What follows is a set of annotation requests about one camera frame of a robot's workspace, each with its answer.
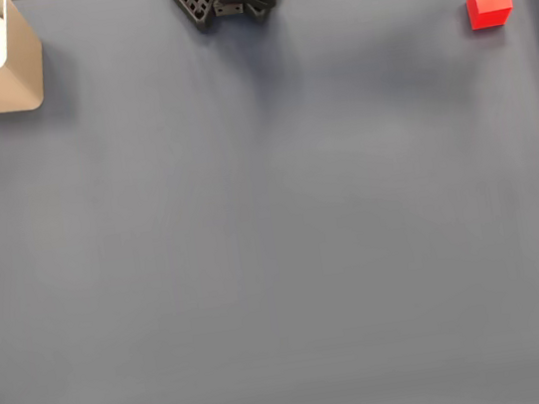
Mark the red cube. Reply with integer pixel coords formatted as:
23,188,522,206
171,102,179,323
465,0,518,32

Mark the dark grey-blue table mat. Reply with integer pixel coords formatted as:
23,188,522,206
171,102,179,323
0,0,539,404

